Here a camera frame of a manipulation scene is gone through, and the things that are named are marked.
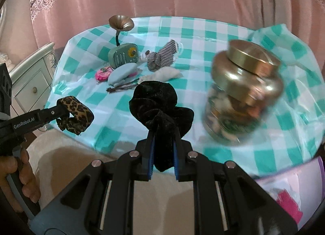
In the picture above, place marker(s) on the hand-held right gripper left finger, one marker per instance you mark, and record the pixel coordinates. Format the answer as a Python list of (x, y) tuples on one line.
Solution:
[(150, 160)]

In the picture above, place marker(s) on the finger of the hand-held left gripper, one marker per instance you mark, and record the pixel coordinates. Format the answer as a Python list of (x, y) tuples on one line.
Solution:
[(52, 114)]

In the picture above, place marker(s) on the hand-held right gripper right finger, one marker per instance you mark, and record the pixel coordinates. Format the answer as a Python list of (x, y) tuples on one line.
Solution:
[(177, 162)]

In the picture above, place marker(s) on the leopard print scrunchie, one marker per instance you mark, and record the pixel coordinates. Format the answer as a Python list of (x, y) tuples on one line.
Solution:
[(78, 113)]

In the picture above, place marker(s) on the black velvet scrunchie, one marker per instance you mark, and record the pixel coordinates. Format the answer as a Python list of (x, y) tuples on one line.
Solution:
[(157, 102)]

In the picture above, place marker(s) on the pink and white storage box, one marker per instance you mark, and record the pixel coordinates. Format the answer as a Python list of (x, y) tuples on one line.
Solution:
[(292, 174)]

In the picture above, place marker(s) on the person's left hand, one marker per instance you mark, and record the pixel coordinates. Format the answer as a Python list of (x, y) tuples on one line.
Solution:
[(29, 176)]

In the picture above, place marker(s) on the white carved nightstand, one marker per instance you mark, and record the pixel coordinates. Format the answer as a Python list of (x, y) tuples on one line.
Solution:
[(30, 85)]

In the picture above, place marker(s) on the pink coin purse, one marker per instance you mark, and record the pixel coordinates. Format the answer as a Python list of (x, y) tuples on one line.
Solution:
[(102, 75)]

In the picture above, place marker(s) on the brown hair clip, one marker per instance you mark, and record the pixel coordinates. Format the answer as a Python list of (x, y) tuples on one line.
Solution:
[(119, 88)]

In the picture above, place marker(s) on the light blue pouch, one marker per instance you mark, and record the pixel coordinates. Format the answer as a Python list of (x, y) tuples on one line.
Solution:
[(120, 73)]

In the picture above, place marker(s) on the white fluffy cloth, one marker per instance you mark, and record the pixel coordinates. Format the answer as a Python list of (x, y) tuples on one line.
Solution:
[(162, 75)]

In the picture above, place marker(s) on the green radio with brass horn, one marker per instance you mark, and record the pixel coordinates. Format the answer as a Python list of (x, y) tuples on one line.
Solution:
[(121, 55)]

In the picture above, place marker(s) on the houndstooth cloth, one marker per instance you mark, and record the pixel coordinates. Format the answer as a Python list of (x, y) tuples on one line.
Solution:
[(160, 57)]

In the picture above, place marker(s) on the glass jar with gold lid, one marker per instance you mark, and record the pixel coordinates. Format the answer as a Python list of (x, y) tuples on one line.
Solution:
[(243, 80)]

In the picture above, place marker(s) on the pink towel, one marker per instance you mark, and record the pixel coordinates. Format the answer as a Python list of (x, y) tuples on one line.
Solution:
[(287, 199)]

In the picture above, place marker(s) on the teal checked tablecloth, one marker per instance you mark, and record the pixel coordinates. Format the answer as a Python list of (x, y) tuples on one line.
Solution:
[(193, 31)]

